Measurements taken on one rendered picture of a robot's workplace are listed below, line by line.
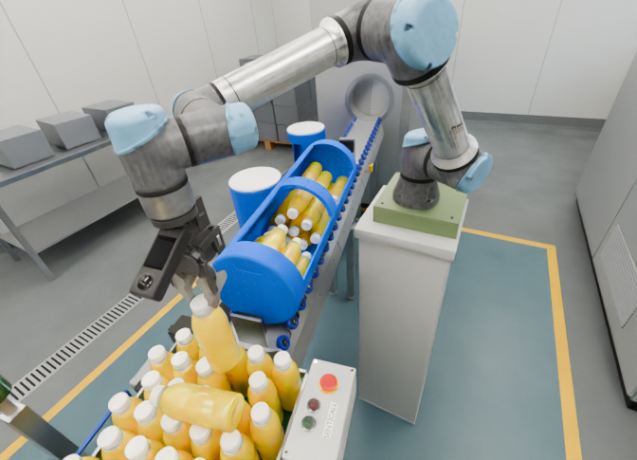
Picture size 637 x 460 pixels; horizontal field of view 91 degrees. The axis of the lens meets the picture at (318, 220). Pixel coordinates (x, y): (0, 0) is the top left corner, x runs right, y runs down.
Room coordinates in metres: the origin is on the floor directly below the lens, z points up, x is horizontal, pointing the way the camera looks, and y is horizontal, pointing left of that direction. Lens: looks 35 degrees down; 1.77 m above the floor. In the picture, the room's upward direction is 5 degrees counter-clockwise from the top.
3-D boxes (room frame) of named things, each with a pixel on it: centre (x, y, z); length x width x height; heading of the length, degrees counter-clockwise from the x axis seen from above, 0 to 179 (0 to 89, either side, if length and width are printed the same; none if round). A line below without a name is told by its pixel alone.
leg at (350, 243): (1.57, -0.19, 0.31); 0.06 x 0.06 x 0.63; 70
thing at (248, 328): (0.60, 0.23, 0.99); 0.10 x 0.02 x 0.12; 70
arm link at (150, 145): (0.43, 0.23, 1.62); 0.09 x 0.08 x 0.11; 119
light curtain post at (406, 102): (1.89, -0.58, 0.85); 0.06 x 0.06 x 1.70; 70
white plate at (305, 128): (2.29, 0.03, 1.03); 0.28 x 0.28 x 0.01
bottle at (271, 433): (0.32, 0.16, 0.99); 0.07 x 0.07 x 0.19
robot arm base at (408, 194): (0.90, -0.33, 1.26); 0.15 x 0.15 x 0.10
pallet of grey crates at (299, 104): (4.97, 0.46, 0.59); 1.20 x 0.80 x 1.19; 59
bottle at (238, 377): (0.48, 0.25, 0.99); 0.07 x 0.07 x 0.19
